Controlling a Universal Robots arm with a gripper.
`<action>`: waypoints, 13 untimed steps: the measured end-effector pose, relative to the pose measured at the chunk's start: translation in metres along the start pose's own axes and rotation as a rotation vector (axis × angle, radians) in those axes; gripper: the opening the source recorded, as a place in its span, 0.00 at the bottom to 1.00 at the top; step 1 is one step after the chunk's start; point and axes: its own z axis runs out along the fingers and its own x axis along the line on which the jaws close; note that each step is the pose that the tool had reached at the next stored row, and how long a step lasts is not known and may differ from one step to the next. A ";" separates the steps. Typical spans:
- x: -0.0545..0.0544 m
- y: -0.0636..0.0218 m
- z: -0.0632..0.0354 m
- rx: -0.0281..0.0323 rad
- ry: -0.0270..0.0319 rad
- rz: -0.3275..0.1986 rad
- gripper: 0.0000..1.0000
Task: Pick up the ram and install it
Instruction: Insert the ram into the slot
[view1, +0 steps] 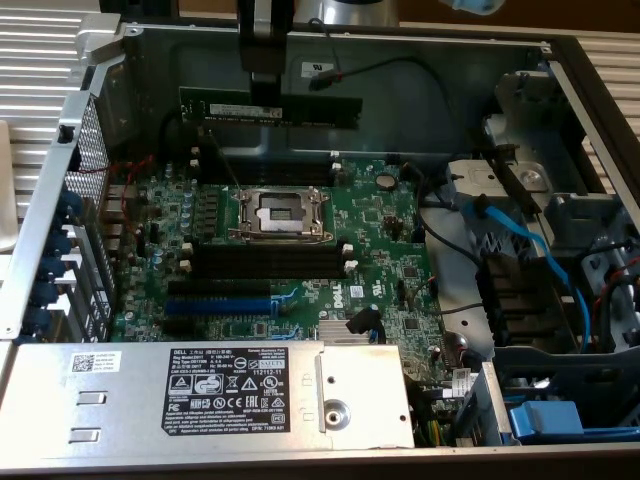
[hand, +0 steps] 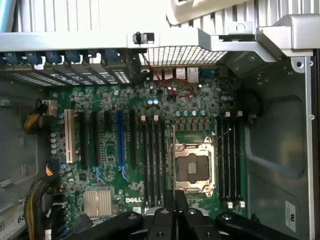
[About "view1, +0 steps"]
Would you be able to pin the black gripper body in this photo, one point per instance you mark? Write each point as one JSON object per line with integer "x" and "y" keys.
{"x": 264, "y": 45}

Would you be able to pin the black RAM stick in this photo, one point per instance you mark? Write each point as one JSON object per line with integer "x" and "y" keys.
{"x": 325, "y": 107}

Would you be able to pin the black RAM slot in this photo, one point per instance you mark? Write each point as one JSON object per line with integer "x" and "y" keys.
{"x": 295, "y": 180}
{"x": 265, "y": 273}
{"x": 295, "y": 170}
{"x": 295, "y": 150}
{"x": 295, "y": 160}
{"x": 265, "y": 246}
{"x": 265, "y": 255}
{"x": 265, "y": 264}

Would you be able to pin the thin socket locking lever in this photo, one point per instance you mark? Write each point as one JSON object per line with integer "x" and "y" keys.
{"x": 225, "y": 161}

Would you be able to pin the metal CPU socket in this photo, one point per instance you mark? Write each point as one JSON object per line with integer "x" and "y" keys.
{"x": 280, "y": 215}

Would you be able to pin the open metal PC case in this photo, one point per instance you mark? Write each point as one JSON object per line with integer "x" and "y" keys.
{"x": 400, "y": 125}

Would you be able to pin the round coin battery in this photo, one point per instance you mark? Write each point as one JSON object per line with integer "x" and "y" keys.
{"x": 385, "y": 180}

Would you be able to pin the green motherboard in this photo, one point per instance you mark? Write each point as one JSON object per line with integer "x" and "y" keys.
{"x": 360, "y": 225}

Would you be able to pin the blue expansion slot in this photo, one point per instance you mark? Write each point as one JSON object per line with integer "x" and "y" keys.
{"x": 220, "y": 306}

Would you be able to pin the silver disk bay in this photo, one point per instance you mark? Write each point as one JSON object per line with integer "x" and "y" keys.
{"x": 480, "y": 177}

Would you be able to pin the silver chipset heat sink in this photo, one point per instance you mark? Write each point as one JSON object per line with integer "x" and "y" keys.
{"x": 335, "y": 332}

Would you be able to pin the short black expansion slot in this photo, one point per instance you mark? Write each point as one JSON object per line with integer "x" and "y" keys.
{"x": 179, "y": 327}

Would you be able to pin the black ribbed drive carrier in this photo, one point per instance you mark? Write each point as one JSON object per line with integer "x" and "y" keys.
{"x": 525, "y": 300}

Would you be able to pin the power supply with label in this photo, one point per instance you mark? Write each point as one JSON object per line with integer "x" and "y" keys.
{"x": 125, "y": 400}

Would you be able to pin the white case corner bracket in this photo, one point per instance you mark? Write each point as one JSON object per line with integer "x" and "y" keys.
{"x": 97, "y": 32}

